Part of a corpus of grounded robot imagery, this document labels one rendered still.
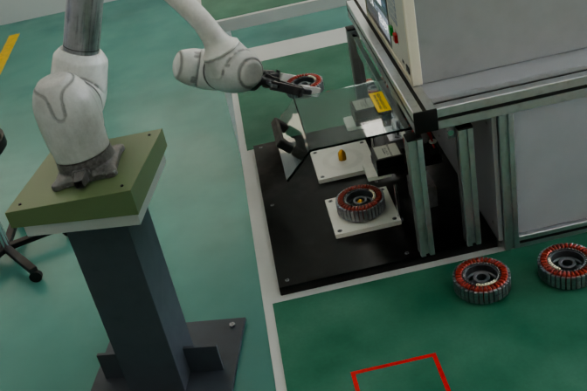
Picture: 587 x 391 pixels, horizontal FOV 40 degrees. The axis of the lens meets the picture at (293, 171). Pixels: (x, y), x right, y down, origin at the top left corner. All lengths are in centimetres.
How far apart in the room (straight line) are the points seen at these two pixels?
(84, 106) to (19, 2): 455
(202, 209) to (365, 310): 193
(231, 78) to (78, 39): 52
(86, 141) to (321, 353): 93
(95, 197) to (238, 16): 139
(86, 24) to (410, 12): 104
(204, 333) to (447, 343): 141
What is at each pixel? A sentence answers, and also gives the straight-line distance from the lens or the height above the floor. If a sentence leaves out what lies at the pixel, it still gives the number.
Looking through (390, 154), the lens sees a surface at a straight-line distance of 178.
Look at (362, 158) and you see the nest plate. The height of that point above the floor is 78.
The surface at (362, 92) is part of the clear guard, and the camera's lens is 174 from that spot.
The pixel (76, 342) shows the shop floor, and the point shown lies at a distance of 302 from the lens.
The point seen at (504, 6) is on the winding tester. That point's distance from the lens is 162.
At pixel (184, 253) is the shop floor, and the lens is 325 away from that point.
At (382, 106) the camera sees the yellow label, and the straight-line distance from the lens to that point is 167.
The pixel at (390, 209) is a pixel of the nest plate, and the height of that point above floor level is 78.
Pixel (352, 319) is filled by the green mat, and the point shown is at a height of 75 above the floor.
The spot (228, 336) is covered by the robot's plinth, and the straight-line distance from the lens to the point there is 278.
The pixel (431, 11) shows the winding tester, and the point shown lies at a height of 126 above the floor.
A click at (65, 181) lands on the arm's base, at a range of 223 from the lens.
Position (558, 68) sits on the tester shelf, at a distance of 164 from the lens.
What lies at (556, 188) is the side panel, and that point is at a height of 87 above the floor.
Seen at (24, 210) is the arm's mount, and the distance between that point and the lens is 221.
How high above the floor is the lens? 183
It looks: 31 degrees down
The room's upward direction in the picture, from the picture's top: 12 degrees counter-clockwise
